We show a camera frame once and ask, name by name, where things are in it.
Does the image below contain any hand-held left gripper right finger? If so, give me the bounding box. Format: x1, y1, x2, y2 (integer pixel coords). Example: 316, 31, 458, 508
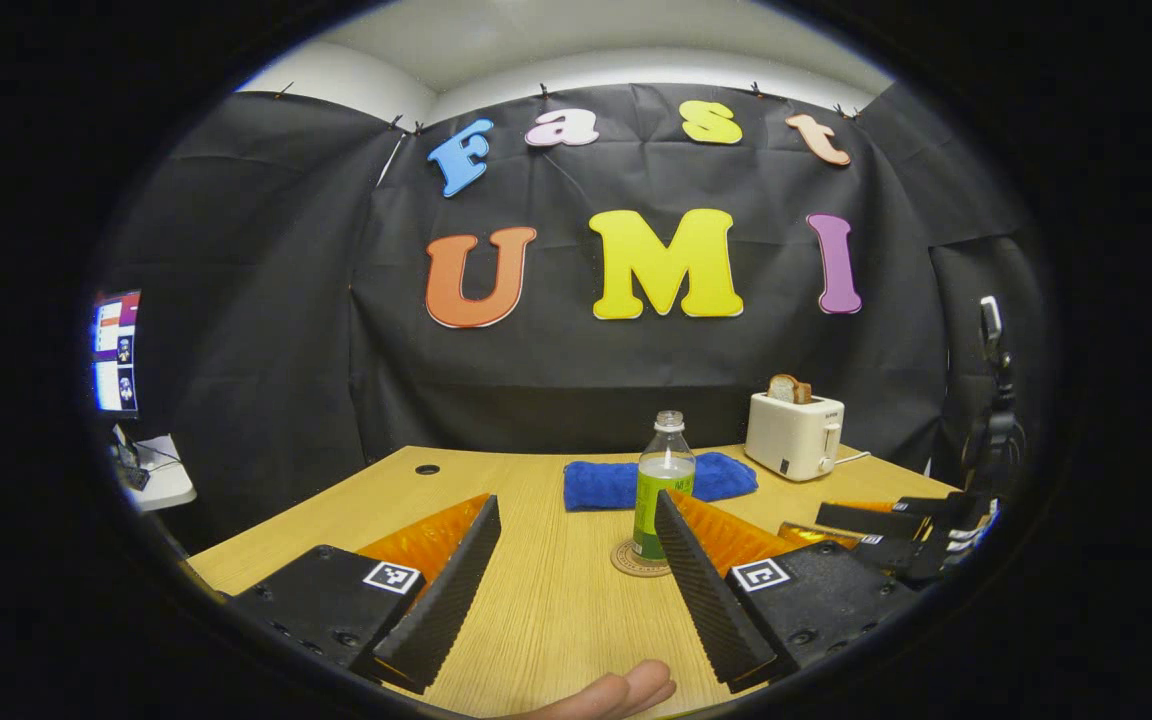
654, 488, 922, 694

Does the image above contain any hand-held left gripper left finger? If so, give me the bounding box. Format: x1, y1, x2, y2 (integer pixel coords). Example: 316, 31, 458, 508
224, 492, 503, 696

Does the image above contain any round brown coaster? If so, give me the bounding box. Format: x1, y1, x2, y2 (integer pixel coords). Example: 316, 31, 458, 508
610, 538, 673, 579

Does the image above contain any green label water bottle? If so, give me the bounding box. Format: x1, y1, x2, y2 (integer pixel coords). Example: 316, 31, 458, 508
633, 410, 697, 561

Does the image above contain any white toaster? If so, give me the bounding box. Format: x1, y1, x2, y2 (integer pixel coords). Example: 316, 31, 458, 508
744, 392, 846, 482

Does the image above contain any blue towel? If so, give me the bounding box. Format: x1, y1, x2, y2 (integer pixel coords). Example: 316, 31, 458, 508
563, 452, 760, 512

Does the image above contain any black backdrop cloth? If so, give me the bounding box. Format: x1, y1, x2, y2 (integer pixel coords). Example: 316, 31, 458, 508
86, 82, 1047, 546

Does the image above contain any white side table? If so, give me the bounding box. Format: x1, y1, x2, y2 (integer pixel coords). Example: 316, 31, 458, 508
108, 425, 199, 513

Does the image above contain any computer monitor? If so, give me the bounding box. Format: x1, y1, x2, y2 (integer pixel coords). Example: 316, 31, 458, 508
91, 290, 142, 416

